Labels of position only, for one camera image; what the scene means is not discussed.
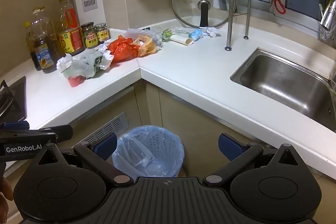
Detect white crumpled tissue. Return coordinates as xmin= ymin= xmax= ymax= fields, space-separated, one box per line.
xmin=56 ymin=53 xmax=73 ymax=73

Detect metal dish rack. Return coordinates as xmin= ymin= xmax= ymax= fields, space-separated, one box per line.
xmin=224 ymin=0 xmax=336 ymax=52

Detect clear printed wrapper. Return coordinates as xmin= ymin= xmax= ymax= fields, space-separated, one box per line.
xmin=172 ymin=25 xmax=190 ymax=34

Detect soy sauce bottle orange handle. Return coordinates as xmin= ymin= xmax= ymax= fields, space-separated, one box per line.
xmin=58 ymin=0 xmax=86 ymax=56

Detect glass pot lid black handle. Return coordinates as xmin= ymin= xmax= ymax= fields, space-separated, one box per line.
xmin=171 ymin=0 xmax=237 ymax=29

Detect stainless steel sink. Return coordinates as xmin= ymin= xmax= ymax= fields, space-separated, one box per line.
xmin=230 ymin=47 xmax=336 ymax=132

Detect silver cabinet vent grille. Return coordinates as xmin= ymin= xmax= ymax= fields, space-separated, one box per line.
xmin=79 ymin=112 xmax=129 ymax=147

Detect orange plastic bag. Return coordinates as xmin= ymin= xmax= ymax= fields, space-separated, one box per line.
xmin=107 ymin=35 xmax=140 ymax=65

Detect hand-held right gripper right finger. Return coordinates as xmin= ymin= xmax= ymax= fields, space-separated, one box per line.
xmin=203 ymin=133 xmax=304 ymax=186

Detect blue lined trash bin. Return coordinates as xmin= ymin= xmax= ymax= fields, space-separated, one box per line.
xmin=112 ymin=126 xmax=185 ymax=178

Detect red plastic wrapper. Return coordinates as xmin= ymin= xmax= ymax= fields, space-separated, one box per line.
xmin=67 ymin=75 xmax=86 ymax=88

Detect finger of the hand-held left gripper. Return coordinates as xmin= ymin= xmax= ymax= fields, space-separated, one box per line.
xmin=0 ymin=121 xmax=30 ymax=131
xmin=39 ymin=125 xmax=73 ymax=143

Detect person's left hand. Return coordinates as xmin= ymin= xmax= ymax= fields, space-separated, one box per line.
xmin=0 ymin=178 xmax=14 ymax=222

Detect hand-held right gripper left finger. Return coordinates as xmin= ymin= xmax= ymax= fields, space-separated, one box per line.
xmin=33 ymin=133 xmax=134 ymax=187

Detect clear plastic bag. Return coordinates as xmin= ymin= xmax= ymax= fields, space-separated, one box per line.
xmin=123 ymin=27 xmax=164 ymax=44

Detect grey white plastic bag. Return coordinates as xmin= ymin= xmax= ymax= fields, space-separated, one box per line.
xmin=64 ymin=50 xmax=105 ymax=80

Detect small checkered lid sauce jar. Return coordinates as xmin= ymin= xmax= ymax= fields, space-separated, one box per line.
xmin=94 ymin=22 xmax=111 ymax=42

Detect chrome faucet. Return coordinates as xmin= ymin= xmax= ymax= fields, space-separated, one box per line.
xmin=320 ymin=0 xmax=336 ymax=31

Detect blue crumpled wrapper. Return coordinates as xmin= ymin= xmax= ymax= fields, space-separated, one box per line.
xmin=188 ymin=28 xmax=204 ymax=41

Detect black gas stove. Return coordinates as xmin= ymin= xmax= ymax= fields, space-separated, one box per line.
xmin=0 ymin=76 xmax=27 ymax=123

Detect large oil bottle blue label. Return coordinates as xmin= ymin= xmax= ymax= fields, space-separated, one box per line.
xmin=26 ymin=7 xmax=59 ymax=74

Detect plastic oil bottle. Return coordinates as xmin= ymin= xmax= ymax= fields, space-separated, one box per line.
xmin=24 ymin=21 xmax=36 ymax=71

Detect large green label sauce jar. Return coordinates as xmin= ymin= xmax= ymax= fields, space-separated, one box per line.
xmin=81 ymin=22 xmax=100 ymax=49

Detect white paper towel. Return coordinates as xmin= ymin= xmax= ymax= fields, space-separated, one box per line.
xmin=203 ymin=26 xmax=220 ymax=38

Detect white crumpled printed paper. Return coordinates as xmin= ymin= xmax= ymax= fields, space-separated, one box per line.
xmin=98 ymin=45 xmax=114 ymax=70

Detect yellow plastic bag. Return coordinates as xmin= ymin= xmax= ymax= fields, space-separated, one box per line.
xmin=133 ymin=34 xmax=161 ymax=58

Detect green wrapper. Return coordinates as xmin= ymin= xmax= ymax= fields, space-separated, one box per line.
xmin=161 ymin=29 xmax=173 ymax=42

